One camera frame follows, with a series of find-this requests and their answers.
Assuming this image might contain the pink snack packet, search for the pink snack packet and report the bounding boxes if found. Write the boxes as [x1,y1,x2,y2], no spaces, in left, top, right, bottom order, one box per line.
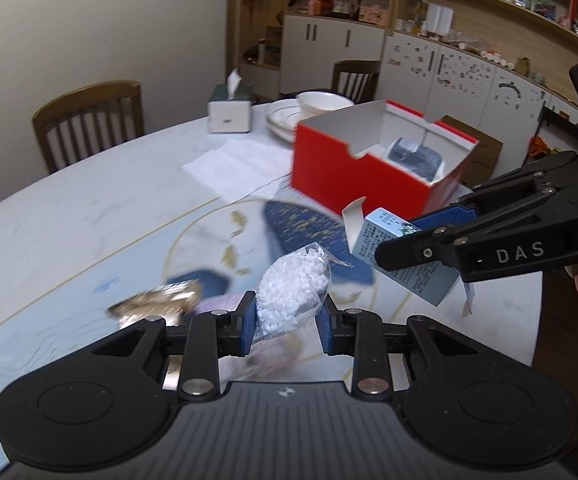
[193,292,311,380]

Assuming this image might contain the gold foil snack bag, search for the gold foil snack bag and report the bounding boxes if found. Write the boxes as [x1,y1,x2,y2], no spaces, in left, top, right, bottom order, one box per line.
[106,280,202,328]

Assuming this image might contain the light blue small carton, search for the light blue small carton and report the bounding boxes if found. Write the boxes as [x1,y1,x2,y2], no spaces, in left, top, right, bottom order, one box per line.
[342,198,476,307]

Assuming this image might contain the bag of white beads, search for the bag of white beads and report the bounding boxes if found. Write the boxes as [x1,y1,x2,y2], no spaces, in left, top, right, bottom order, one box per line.
[253,243,351,342]

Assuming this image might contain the brown cardboard box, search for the brown cardboard box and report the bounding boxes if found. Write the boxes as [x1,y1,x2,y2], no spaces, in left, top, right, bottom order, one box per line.
[441,115,503,188]

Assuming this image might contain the red cardboard box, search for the red cardboard box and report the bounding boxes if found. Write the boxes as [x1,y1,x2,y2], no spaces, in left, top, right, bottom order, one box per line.
[291,100,478,220]

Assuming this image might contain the white paper napkin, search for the white paper napkin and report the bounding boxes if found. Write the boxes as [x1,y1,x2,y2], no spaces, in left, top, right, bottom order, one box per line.
[184,140,293,204]

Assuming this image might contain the white bowl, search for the white bowl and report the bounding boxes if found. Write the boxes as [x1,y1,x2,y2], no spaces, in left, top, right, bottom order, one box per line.
[295,91,354,116]

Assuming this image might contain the stack of white plates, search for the stack of white plates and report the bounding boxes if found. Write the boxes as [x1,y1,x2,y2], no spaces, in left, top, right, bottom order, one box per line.
[265,99,310,144]

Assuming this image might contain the green white tissue box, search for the green white tissue box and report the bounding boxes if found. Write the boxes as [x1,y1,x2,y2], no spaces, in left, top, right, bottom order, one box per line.
[208,70,253,133]

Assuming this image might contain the white wall cabinets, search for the white wall cabinets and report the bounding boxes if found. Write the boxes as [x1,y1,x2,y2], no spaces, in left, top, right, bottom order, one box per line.
[278,0,578,126]

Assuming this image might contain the wooden chair by wall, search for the wooden chair by wall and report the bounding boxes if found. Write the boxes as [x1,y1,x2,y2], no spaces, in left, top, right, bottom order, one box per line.
[32,80,146,174]

